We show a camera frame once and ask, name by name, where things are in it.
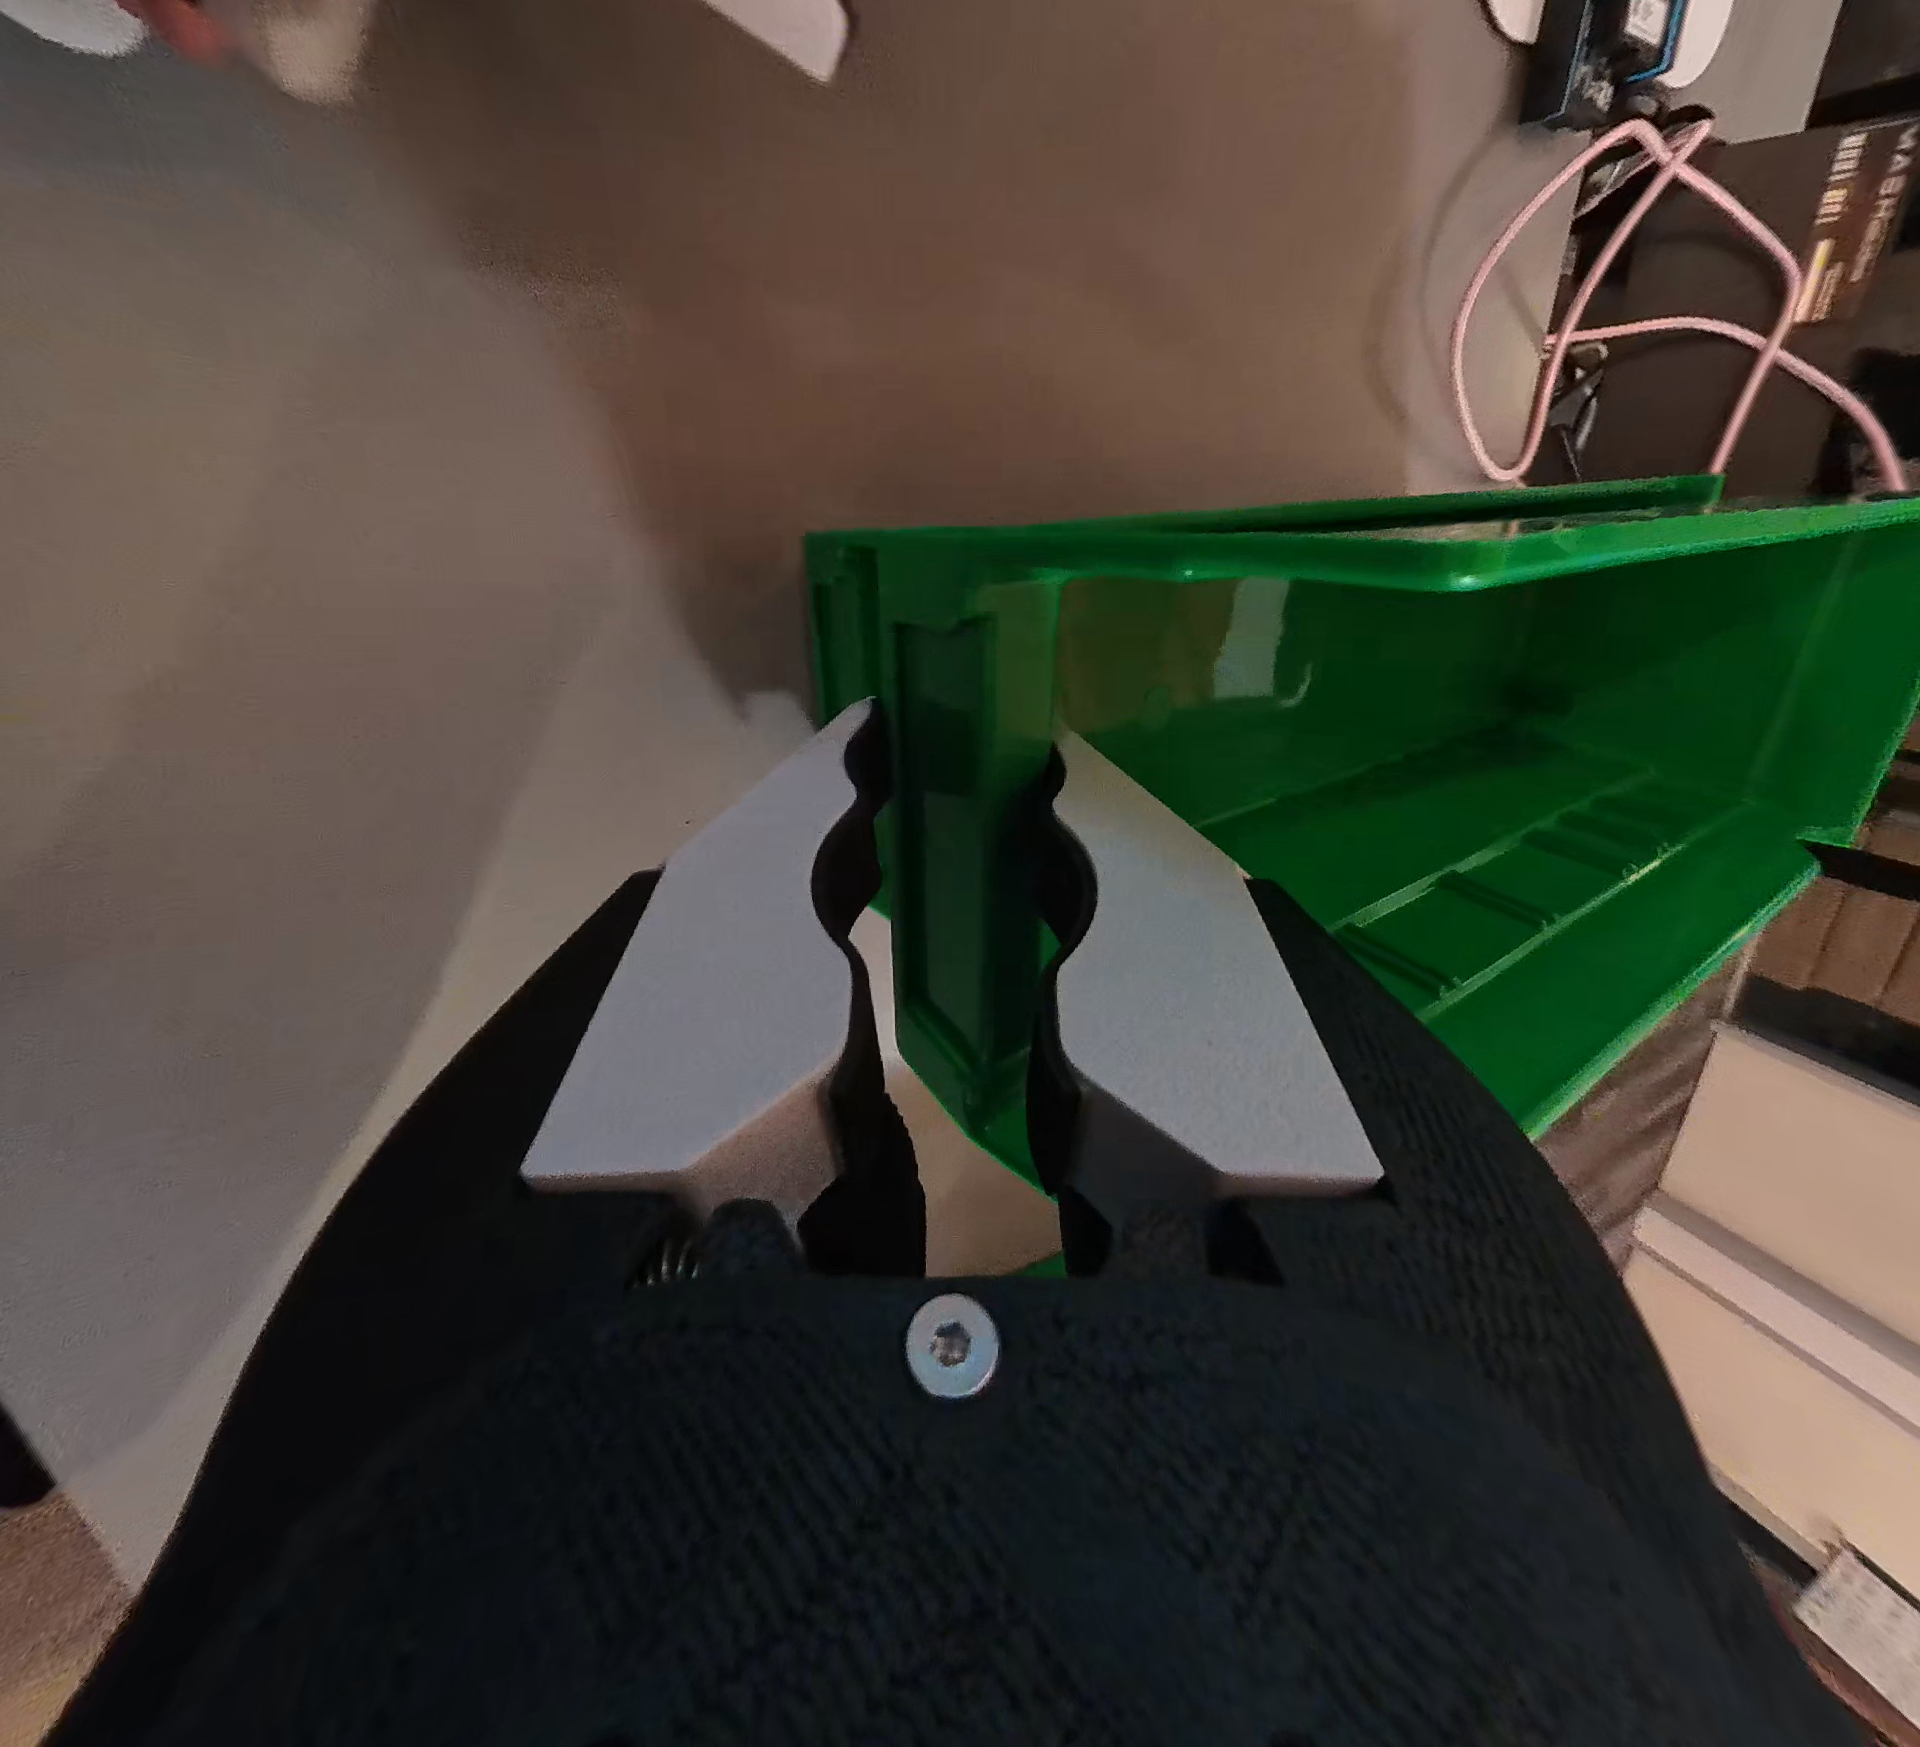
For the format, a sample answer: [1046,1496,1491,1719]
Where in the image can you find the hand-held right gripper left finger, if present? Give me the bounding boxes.
[519,695,931,1280]

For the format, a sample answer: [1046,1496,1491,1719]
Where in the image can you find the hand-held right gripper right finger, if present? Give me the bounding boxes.
[1021,730,1389,1277]

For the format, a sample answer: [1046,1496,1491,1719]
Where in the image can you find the single green plastic bin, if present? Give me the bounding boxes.
[880,499,1920,1280]

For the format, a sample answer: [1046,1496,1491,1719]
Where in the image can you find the white boxes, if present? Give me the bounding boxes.
[1622,1016,1920,1558]

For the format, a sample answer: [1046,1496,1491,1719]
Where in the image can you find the black printed box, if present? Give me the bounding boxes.
[1544,118,1920,497]

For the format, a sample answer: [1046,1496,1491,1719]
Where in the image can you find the pink cable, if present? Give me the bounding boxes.
[1453,118,1911,490]

